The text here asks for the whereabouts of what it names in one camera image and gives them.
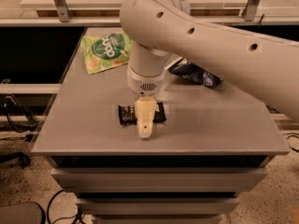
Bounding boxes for dark grey floor object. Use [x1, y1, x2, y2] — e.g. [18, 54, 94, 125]
[0, 202, 46, 224]

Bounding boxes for metal railing frame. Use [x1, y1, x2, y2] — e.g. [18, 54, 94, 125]
[0, 0, 299, 26]

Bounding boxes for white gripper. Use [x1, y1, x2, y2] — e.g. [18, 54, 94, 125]
[127, 67, 165, 139]

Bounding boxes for grey drawer cabinet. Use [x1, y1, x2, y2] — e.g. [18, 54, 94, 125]
[51, 167, 267, 224]

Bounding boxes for blue crumpled chip bag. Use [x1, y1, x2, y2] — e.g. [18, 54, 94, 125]
[167, 58, 222, 88]

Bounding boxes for dark chocolate rxbar wrapper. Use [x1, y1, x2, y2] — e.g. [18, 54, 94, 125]
[118, 102, 166, 125]

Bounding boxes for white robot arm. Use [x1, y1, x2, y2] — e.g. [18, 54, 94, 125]
[120, 0, 299, 120]

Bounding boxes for green rice chip bag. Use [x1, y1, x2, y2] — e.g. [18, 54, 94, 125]
[80, 32, 132, 75]

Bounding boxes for black floor cables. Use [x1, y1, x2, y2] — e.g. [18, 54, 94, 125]
[46, 189, 85, 224]

